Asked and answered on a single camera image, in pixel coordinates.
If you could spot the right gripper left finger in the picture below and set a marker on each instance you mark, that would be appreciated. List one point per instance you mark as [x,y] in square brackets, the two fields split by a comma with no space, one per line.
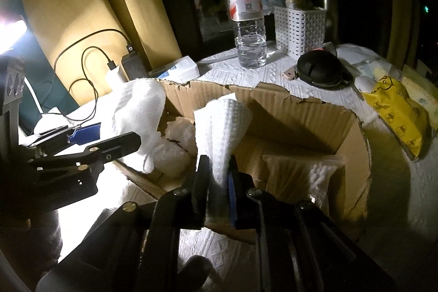
[200,191]

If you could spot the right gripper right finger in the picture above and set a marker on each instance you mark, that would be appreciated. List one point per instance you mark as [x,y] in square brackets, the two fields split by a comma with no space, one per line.
[240,205]

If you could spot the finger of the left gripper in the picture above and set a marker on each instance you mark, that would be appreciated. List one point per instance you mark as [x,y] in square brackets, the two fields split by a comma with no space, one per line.
[88,148]
[54,141]

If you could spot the white paper towel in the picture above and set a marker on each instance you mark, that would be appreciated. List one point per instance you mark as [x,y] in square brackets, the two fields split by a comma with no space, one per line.
[219,128]
[138,106]

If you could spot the crumpled white paper towel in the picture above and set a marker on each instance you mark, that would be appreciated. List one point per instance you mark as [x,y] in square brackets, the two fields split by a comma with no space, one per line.
[138,106]

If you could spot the white usb charger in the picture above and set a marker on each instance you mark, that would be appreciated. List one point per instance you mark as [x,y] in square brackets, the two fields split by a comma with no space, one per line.
[115,77]

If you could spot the brown cardboard box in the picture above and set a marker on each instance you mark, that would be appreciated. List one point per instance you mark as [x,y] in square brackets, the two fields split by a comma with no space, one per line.
[286,125]

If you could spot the black power adapter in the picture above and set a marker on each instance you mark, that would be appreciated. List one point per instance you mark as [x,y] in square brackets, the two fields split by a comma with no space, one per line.
[132,64]

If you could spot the white power strip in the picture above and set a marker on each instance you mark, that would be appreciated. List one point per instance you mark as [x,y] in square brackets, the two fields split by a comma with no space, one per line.
[180,71]

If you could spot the black round pouch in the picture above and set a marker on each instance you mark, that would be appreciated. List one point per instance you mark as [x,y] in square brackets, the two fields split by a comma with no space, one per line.
[323,69]

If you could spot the white embossed table cloth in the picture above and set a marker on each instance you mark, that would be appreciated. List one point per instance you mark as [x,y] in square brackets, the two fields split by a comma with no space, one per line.
[401,228]

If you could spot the white perforated basket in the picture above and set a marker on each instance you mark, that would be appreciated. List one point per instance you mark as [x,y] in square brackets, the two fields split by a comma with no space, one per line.
[299,31]

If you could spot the clear water bottle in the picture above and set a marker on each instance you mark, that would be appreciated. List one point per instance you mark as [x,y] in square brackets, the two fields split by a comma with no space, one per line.
[247,17]

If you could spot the pale tissue pack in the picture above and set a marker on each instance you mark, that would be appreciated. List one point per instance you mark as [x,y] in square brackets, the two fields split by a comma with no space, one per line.
[422,91]

